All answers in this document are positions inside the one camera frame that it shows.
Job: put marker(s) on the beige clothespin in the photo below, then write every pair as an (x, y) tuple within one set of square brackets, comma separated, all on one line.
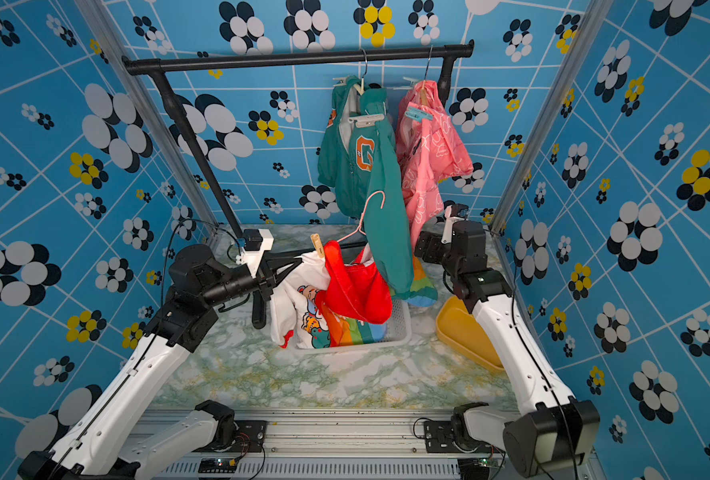
[(318, 245)]

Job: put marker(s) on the red white rainbow jacket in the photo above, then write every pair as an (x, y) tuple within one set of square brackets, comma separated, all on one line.
[(322, 302)]

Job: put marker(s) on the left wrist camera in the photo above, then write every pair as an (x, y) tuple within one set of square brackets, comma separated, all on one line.
[(252, 245)]

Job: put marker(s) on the white plastic basket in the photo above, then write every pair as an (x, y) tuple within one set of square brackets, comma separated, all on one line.
[(391, 330)]

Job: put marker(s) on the green letter jacket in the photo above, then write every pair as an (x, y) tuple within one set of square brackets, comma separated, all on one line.
[(356, 162)]

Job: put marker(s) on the green circuit board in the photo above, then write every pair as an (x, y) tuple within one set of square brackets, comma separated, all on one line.
[(217, 466)]

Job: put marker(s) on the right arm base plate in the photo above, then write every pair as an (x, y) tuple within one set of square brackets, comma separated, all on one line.
[(440, 438)]

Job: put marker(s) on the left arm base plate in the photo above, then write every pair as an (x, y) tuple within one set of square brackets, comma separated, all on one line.
[(249, 436)]

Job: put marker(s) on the yellow plastic tub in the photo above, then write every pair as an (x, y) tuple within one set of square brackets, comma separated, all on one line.
[(458, 329)]

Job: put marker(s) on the white clothespin on green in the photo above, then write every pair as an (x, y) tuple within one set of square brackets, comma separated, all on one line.
[(364, 121)]

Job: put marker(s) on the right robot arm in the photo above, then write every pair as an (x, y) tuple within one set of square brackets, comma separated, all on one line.
[(552, 430)]

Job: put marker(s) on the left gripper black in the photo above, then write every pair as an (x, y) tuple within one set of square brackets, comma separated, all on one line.
[(265, 276)]

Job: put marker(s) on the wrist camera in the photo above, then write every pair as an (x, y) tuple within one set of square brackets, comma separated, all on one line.
[(252, 245), (451, 216)]

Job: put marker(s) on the pink printed jacket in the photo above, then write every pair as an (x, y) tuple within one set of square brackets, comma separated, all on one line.
[(428, 152)]

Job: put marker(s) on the black clothes rack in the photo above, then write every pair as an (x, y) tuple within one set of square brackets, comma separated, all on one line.
[(157, 69)]

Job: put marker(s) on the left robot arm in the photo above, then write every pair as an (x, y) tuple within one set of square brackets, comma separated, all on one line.
[(94, 445)]

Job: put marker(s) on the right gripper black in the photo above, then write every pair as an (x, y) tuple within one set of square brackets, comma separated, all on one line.
[(422, 245)]

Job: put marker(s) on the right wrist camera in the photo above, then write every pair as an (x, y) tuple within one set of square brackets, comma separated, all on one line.
[(451, 216)]

